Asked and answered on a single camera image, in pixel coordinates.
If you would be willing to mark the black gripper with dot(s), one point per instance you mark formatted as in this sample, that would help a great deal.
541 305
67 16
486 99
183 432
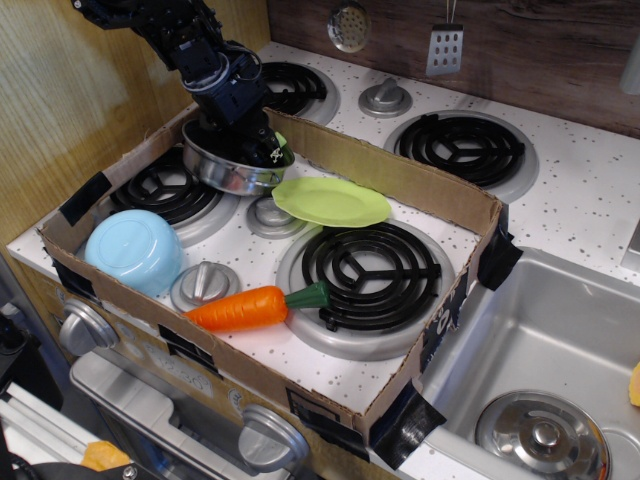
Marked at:
229 96

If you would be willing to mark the small steel pan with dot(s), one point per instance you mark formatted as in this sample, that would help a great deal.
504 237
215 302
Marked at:
229 173

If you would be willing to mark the green toy broccoli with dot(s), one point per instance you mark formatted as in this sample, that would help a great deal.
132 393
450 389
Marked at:
281 139

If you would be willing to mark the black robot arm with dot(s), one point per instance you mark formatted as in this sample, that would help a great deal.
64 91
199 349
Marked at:
185 35

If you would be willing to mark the back left black burner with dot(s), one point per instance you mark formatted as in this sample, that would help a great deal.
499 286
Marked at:
300 91

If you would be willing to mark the black burner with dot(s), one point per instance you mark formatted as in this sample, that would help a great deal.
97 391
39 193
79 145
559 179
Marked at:
385 282
300 91
480 148
168 189

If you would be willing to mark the silver stovetop knob centre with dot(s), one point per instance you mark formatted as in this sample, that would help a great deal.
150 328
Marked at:
266 220

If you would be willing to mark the silver stovetop knob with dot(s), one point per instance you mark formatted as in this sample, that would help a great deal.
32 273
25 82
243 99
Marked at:
202 284
266 220
385 100

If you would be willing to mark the brown cardboard fence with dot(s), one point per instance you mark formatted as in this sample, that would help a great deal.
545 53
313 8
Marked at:
334 403

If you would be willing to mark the front left black burner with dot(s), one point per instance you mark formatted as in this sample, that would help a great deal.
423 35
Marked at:
168 189

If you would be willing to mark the light green plastic plate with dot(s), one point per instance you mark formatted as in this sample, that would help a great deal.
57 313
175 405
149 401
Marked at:
331 202

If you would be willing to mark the silver stovetop knob back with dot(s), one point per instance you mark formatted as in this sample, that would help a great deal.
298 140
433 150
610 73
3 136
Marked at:
385 100

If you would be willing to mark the silver stovetop knob front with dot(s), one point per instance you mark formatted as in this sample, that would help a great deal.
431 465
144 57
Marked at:
202 284

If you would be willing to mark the light blue upturned bowl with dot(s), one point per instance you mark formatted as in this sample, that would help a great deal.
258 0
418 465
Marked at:
138 248

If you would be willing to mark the hanging steel strainer spoon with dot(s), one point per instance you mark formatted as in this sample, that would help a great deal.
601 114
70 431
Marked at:
348 26

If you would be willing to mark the orange toy carrot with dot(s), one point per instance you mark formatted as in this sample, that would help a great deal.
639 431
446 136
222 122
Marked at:
257 308

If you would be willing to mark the front right black burner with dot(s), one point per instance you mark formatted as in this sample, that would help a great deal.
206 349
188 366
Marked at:
385 282

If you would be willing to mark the hanging steel slotted spatula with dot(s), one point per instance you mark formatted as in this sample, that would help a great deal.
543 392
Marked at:
445 44

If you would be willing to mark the back right black burner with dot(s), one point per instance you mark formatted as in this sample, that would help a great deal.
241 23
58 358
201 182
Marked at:
480 148

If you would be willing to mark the left silver oven knob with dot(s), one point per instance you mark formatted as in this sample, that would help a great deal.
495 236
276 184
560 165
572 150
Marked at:
84 329

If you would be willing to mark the silver oven knob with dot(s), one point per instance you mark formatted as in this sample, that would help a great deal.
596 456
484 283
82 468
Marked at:
84 329
267 442

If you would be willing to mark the right silver oven knob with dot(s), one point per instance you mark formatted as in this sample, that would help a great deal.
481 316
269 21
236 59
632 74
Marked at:
267 442

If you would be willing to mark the orange object bottom left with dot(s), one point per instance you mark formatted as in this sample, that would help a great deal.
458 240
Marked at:
102 455

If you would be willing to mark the stainless steel sink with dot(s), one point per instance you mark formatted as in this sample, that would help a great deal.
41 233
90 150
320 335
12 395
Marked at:
551 326

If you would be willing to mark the steel pot lid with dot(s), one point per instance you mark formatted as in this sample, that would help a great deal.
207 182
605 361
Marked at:
545 435

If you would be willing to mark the orange object in sink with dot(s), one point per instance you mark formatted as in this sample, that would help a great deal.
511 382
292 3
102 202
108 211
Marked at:
634 386

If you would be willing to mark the silver oven door handle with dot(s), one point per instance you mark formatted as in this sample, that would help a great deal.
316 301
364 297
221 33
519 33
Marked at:
177 443

